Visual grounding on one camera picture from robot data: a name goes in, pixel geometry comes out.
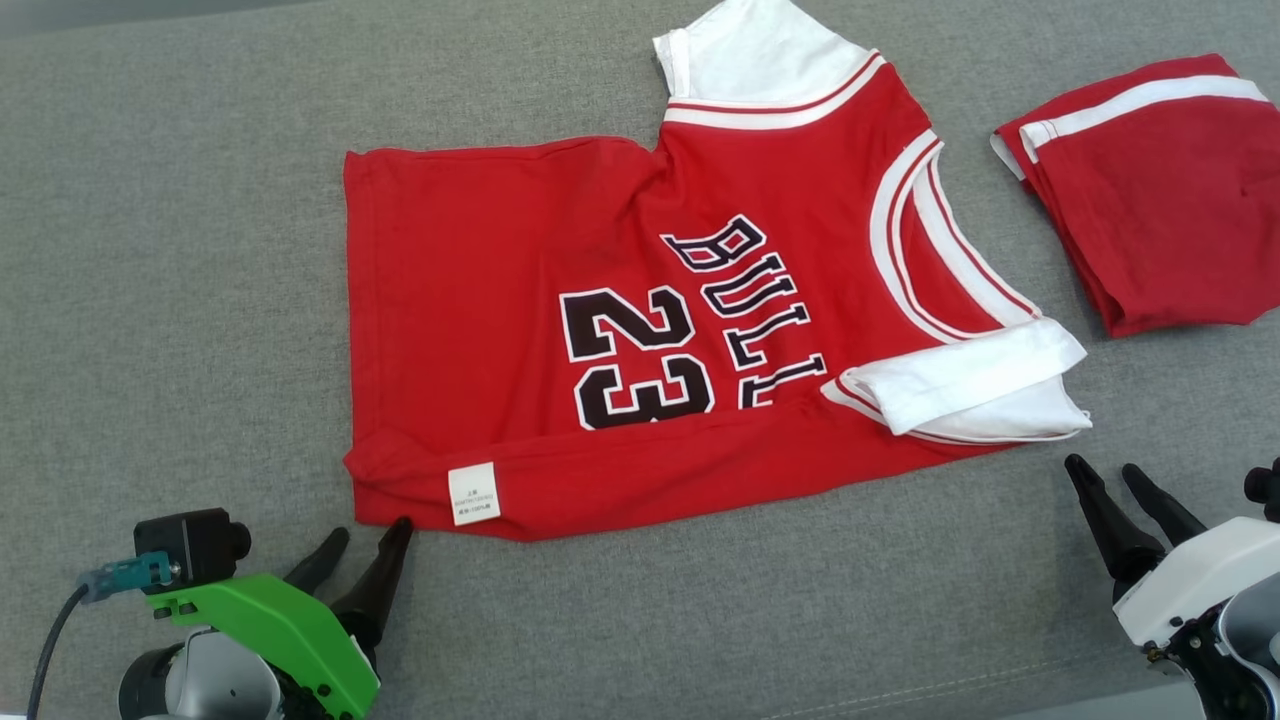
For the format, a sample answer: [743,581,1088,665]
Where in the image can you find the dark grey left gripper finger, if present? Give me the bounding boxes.
[284,527,351,598]
[329,516,415,653]

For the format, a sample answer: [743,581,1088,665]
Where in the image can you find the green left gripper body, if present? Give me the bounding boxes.
[145,572,382,720]

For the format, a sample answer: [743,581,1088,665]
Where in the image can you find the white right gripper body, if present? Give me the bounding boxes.
[1112,515,1280,649]

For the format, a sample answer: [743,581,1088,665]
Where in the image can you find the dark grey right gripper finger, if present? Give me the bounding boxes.
[1120,462,1209,548]
[1063,453,1168,604]

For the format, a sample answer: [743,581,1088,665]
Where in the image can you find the red shorts with white stripe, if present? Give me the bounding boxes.
[990,53,1280,340]

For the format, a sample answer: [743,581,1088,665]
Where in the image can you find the black cable with teal plug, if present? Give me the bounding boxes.
[25,552,176,720]

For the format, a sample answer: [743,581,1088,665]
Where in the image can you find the red Bulls basketball jersey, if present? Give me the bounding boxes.
[342,0,1093,544]

